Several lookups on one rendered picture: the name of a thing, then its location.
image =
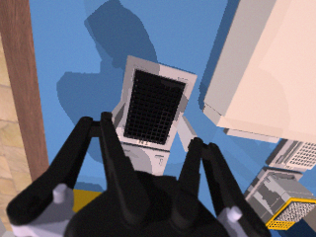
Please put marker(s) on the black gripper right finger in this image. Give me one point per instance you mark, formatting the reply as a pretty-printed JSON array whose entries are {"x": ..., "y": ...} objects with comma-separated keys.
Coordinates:
[{"x": 230, "y": 205}]

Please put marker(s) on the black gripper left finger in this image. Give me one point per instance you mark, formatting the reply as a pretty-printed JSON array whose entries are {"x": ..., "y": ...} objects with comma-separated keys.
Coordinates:
[{"x": 44, "y": 208}]

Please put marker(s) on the blue bench mat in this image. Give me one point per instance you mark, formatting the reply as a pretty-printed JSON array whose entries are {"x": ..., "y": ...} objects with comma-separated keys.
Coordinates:
[{"x": 81, "y": 47}]

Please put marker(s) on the black multiwell plate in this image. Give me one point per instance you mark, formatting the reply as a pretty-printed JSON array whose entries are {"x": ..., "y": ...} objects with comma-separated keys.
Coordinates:
[{"x": 152, "y": 108}]

